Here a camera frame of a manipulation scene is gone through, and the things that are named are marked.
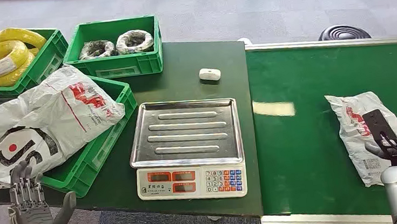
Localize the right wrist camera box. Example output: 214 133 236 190
361 107 397 171

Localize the wrapped black wire coil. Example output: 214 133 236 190
77 38 119 61
115 28 156 56

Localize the small white red-print package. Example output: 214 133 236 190
325 89 397 191

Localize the large white package black logo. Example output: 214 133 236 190
0 60 132 187

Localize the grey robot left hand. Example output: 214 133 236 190
3 156 80 224

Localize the green conveyor belt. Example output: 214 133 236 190
245 38 397 224

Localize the electronic scale with steel tray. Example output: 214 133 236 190
124 94 249 207

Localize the black ribbed round object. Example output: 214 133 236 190
317 22 373 43

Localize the small white plastic device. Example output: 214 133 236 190
198 66 223 83

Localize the green crate holding packages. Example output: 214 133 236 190
30 70 146 202

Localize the green crate holding yellow coils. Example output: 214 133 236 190
0 25 73 97

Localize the green crate holding black coils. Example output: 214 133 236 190
59 13 166 84

